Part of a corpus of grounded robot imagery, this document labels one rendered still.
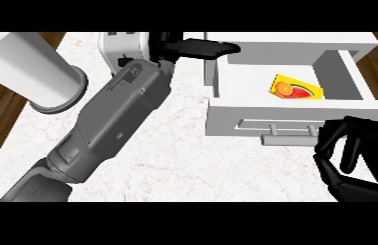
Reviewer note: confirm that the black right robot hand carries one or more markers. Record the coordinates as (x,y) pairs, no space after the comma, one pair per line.
(352,189)

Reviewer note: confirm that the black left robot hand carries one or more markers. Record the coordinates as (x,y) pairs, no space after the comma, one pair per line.
(197,48)

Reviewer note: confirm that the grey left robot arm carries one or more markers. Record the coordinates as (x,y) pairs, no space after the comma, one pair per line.
(116,109)

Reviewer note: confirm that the white open drawer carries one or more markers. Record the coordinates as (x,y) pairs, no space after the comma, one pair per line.
(246,85)

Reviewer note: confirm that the white cabinet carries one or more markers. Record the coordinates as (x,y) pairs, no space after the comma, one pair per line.
(296,40)

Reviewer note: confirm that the yellow fruit print box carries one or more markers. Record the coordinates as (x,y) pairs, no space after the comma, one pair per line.
(296,88)

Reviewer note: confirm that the large white cylinder grey rim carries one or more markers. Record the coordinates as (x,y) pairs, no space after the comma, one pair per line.
(35,72)

